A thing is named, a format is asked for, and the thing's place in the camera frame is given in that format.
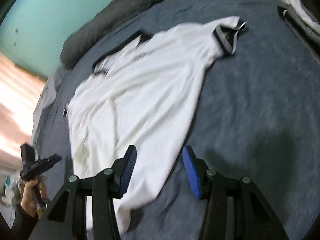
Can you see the white shirt with black trim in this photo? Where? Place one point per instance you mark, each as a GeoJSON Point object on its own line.
{"type": "Point", "coordinates": [140, 92]}

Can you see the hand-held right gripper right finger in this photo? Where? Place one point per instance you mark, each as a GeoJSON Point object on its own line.
{"type": "Point", "coordinates": [191, 172]}

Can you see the dark grey rolled duvet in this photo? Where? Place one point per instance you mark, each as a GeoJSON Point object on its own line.
{"type": "Point", "coordinates": [100, 25]}

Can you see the light grey blanket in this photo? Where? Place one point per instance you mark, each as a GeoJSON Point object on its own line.
{"type": "Point", "coordinates": [50, 90]}

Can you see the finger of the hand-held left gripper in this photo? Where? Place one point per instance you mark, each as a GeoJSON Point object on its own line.
{"type": "Point", "coordinates": [48, 162]}

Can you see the stack of folded clothes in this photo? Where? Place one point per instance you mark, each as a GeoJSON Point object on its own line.
{"type": "Point", "coordinates": [302, 15]}

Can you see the pink curtain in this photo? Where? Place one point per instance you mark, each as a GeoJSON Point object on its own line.
{"type": "Point", "coordinates": [17, 97]}

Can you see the person's left hand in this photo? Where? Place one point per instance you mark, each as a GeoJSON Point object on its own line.
{"type": "Point", "coordinates": [28, 202]}

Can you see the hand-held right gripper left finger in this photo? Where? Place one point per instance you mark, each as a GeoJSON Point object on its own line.
{"type": "Point", "coordinates": [127, 170]}

